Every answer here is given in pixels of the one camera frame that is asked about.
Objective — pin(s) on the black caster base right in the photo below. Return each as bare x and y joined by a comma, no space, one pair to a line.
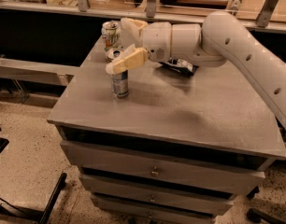
257,216

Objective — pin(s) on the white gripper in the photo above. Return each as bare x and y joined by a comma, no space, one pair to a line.
157,41

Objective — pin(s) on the middle grey drawer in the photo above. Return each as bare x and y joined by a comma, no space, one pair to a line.
151,194

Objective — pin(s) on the silver blue redbull can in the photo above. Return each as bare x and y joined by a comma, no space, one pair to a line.
119,82

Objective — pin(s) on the grey drawer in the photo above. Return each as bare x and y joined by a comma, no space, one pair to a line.
198,174
151,194
149,211

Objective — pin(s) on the black floor stand leg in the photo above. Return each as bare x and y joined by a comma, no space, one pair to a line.
32,213

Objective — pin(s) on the top grey drawer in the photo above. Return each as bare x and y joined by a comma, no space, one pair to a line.
198,174

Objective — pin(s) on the grey drawer cabinet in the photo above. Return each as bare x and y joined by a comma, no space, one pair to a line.
214,116

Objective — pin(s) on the grey metal railing beam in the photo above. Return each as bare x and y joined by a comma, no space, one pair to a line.
257,14

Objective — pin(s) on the grey metal side beam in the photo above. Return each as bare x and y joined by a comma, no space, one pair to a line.
46,73

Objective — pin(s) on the white green soda can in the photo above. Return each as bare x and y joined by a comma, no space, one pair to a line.
111,34

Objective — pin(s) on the bottom grey drawer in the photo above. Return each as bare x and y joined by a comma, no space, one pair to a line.
149,211

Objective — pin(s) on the blue white chip bag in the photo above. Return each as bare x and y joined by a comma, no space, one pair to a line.
181,66

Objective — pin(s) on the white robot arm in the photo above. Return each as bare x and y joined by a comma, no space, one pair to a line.
221,38

